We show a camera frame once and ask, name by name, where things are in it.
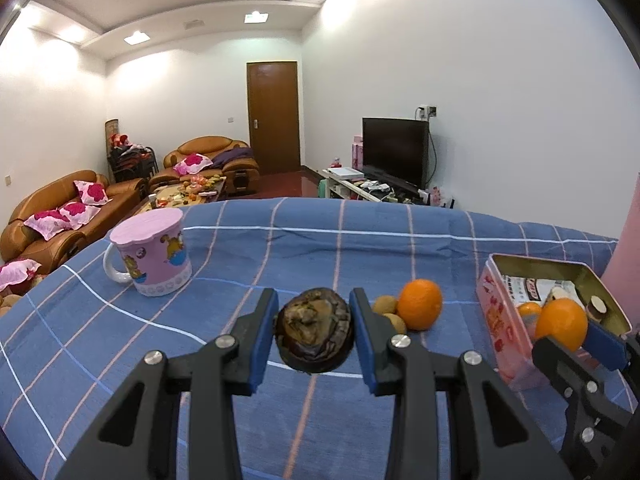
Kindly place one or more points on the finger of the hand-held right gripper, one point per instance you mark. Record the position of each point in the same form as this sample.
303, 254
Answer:
607, 345
565, 365

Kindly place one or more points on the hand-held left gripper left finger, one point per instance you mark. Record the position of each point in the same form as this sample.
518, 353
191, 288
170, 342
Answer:
262, 345

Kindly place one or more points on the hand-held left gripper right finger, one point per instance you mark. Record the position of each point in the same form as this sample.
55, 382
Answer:
362, 345

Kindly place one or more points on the medium orange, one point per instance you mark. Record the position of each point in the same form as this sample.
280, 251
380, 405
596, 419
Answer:
561, 324

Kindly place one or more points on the brown kiwi fruit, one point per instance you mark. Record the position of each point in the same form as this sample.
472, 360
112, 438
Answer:
385, 305
397, 322

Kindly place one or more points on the dark brown tan-patched fruit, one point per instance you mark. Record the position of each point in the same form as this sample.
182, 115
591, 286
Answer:
315, 330

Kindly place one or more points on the small orange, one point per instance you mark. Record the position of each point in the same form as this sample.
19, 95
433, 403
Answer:
529, 310

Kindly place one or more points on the large orange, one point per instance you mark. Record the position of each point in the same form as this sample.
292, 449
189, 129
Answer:
421, 305

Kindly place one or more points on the pink tin box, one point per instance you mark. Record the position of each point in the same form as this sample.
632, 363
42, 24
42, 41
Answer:
500, 320

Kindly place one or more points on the blue checked blanket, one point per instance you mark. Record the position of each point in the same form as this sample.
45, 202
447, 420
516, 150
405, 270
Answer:
300, 255

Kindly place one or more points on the tall pink container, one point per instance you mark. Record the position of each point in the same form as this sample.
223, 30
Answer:
630, 240

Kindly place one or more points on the pink cartoon mug with lid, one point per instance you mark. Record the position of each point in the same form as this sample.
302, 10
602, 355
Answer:
152, 255

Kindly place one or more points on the white television stand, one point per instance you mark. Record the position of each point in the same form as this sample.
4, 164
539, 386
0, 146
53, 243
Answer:
360, 187

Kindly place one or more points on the teal small bin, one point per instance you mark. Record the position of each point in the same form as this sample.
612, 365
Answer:
324, 189

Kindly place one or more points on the pink plastic bag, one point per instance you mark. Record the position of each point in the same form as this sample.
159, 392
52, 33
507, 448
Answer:
437, 195

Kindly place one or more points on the cluttered coffee table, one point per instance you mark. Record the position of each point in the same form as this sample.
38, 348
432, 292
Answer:
185, 195

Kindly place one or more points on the white flat box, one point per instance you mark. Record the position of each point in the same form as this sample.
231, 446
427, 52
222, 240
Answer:
346, 172

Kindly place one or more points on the brown leather armchair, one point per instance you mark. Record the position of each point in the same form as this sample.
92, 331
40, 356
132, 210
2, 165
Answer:
210, 170

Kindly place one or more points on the purple throw blanket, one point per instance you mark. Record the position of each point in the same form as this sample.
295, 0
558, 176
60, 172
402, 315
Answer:
232, 155

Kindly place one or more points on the pink carton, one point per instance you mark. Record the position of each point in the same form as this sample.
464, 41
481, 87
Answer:
356, 152

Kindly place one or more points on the pink floral pillow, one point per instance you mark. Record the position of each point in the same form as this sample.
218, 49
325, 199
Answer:
45, 222
192, 163
75, 212
91, 192
15, 272

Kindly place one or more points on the black flat television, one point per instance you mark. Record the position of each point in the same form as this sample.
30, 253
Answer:
395, 150

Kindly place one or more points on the black rack with clothes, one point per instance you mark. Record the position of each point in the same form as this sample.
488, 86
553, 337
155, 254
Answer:
132, 160

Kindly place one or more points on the brown wooden door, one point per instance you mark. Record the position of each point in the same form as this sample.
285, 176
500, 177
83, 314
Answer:
274, 115

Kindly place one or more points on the brown leather sofa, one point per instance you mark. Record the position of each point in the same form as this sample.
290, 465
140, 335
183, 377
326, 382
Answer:
55, 240

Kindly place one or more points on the ceiling air vent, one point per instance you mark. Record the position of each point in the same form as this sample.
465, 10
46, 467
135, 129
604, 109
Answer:
195, 23

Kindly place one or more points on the square ceiling light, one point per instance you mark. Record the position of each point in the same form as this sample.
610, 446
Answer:
136, 36
256, 16

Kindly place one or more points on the wall power socket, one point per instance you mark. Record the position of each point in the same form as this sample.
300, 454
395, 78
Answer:
427, 110

